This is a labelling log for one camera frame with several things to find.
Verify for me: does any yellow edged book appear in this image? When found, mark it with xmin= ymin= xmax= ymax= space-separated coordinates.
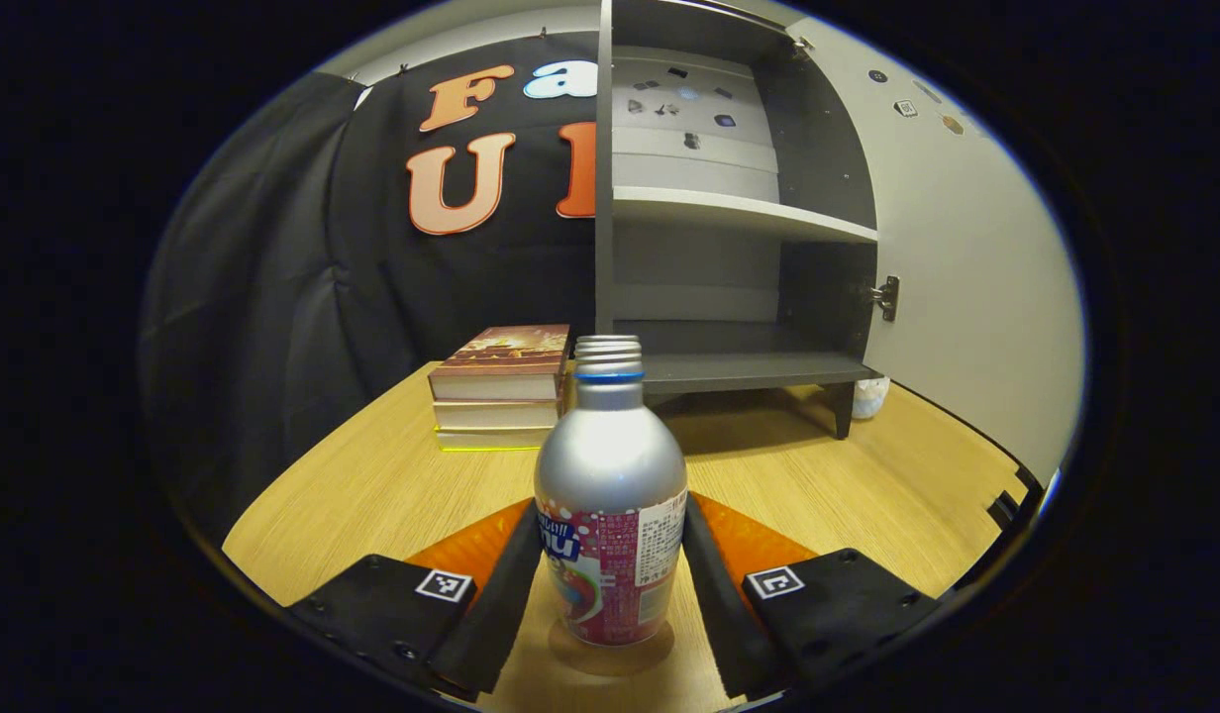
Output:
xmin=435 ymin=428 xmax=555 ymax=453

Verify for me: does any dark grey cabinet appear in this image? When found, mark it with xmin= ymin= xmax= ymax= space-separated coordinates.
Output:
xmin=595 ymin=0 xmax=903 ymax=440

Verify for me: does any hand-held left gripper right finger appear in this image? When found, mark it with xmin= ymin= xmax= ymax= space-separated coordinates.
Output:
xmin=681 ymin=492 xmax=943 ymax=699

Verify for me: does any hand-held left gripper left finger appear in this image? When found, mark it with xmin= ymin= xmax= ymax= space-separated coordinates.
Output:
xmin=288 ymin=495 xmax=547 ymax=699

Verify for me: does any white cabinet door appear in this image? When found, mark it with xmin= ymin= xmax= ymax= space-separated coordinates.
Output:
xmin=788 ymin=15 xmax=1086 ymax=486

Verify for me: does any white cabinet shelf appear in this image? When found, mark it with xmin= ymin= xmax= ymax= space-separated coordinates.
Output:
xmin=613 ymin=186 xmax=878 ymax=244

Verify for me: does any white edged book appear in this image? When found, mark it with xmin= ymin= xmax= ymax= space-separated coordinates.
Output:
xmin=432 ymin=399 xmax=561 ymax=432

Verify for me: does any silver bottle with red label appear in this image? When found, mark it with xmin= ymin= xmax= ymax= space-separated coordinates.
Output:
xmin=534 ymin=335 xmax=688 ymax=648

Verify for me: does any black table edge bracket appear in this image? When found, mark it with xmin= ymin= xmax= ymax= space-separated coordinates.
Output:
xmin=986 ymin=465 xmax=1045 ymax=531

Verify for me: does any brown cover book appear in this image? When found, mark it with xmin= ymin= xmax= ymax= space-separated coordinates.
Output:
xmin=429 ymin=325 xmax=571 ymax=402

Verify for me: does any black backdrop cloth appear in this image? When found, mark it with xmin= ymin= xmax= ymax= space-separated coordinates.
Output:
xmin=140 ymin=30 xmax=601 ymax=546

